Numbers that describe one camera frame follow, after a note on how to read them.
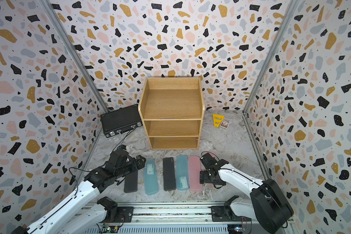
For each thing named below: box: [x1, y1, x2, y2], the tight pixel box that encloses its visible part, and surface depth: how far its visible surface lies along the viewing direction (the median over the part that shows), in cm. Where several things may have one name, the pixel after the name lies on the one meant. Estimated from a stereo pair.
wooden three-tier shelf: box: [137, 77, 205, 151], surface depth 88 cm
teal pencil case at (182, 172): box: [175, 155, 190, 191], surface depth 90 cm
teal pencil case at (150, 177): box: [143, 158, 159, 196], surface depth 87 cm
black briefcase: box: [99, 103, 143, 138], surface depth 109 cm
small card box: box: [219, 118, 231, 129], surface depth 115 cm
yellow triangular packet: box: [212, 113, 225, 128], surface depth 119 cm
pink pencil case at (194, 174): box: [188, 155, 203, 194], surface depth 91 cm
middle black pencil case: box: [162, 156, 176, 192], surface depth 88 cm
